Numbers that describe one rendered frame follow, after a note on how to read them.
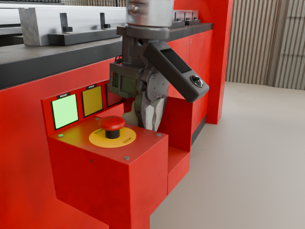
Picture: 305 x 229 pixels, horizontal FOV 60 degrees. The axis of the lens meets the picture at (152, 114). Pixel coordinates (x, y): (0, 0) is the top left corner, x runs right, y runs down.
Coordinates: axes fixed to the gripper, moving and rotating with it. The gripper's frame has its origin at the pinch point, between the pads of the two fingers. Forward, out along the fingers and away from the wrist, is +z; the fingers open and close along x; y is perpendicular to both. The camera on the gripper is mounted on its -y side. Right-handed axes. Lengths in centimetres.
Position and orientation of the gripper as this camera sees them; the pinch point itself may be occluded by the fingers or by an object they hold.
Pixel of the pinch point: (150, 139)
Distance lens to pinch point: 50.2
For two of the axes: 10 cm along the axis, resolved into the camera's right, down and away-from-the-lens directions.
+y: -8.5, -2.7, 4.6
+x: -5.3, 3.1, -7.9
